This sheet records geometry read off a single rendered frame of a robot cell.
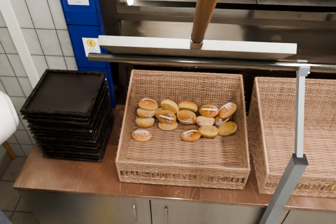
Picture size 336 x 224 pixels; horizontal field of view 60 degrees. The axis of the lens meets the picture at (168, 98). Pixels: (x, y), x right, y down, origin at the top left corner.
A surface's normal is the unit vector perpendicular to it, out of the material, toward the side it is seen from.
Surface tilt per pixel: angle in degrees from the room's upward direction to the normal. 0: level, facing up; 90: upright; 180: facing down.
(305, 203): 0
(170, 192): 0
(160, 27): 70
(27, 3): 90
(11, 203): 0
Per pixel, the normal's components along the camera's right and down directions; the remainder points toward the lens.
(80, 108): 0.00, -0.73
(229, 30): -0.07, 0.39
